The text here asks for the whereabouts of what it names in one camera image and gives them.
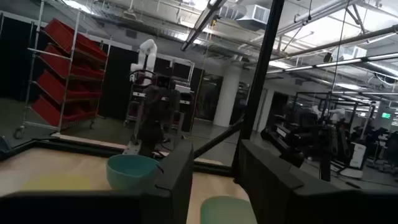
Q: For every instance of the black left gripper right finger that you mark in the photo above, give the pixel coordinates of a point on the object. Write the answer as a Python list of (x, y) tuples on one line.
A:
[(273, 193)]

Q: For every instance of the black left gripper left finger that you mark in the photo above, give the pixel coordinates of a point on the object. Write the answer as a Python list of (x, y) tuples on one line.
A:
[(172, 186)]

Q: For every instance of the black background robot arm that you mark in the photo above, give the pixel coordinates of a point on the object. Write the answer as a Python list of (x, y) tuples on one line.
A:
[(284, 143)]

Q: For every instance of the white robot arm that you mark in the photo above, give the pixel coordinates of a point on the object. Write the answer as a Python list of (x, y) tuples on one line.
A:
[(147, 53)]

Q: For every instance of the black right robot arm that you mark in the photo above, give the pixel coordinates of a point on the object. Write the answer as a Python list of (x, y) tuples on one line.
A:
[(150, 124)]

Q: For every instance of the teal bowl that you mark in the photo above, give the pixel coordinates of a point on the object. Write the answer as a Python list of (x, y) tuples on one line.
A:
[(130, 174)]

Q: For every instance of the light green bowl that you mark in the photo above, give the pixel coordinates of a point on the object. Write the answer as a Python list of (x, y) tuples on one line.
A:
[(225, 211)]

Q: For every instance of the white box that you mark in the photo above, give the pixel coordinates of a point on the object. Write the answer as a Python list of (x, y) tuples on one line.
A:
[(358, 155)]

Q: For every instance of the white round column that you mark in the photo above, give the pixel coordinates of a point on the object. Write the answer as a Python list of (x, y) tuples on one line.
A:
[(227, 96)]

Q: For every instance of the green exit sign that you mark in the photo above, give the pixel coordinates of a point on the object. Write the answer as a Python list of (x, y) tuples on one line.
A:
[(386, 115)]

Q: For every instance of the red storage bin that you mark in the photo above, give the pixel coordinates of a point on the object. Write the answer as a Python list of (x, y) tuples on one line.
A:
[(62, 63), (49, 112), (56, 87), (71, 37)]

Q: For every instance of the grey ceiling pipe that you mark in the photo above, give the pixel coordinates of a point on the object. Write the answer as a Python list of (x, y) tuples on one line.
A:
[(342, 42)]

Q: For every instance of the hanging ceiling light fixture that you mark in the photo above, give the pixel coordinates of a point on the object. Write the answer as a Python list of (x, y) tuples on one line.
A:
[(202, 21)]

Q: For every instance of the white ceiling air unit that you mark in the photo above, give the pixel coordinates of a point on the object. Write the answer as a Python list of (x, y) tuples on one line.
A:
[(255, 15)]

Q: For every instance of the black diagonal frame brace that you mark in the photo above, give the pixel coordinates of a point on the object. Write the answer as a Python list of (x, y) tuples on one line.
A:
[(217, 140)]

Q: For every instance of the black frame post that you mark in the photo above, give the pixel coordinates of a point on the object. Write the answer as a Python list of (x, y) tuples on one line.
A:
[(259, 77)]

